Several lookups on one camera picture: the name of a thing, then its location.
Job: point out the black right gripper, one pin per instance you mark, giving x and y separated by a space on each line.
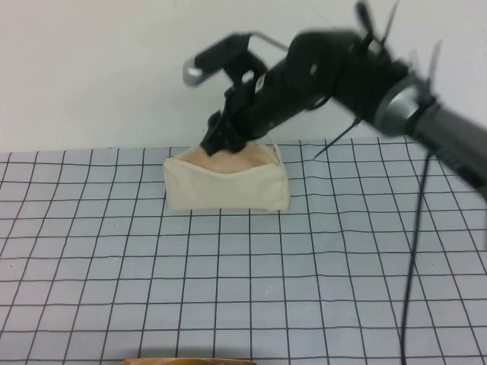
262 106

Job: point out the cream fabric pencil case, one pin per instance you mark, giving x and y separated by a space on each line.
224 186

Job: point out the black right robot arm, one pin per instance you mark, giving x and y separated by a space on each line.
365 83

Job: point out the black zip tie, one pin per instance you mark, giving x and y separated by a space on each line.
435 64
336 137
388 23
366 17

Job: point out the white cloth with black grid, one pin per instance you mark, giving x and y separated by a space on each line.
243 266

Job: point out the orange-brown rounded object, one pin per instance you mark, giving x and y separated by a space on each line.
190 362

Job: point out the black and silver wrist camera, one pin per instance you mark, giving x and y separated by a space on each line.
224 57

